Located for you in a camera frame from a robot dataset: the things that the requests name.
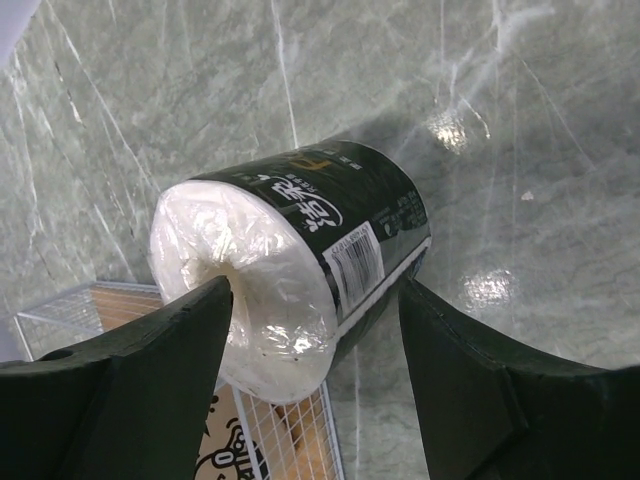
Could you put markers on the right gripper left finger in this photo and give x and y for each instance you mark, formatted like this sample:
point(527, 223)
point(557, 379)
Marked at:
point(128, 404)

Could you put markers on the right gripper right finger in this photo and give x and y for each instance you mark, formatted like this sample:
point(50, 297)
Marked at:
point(491, 407)

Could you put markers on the black paper towel roll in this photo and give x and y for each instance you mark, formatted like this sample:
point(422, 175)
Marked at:
point(313, 242)

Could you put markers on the brown paper roll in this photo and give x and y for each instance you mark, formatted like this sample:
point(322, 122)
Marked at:
point(244, 438)

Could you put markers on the white wire wooden shelf rack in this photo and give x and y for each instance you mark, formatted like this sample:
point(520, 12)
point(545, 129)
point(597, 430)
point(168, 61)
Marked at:
point(88, 311)

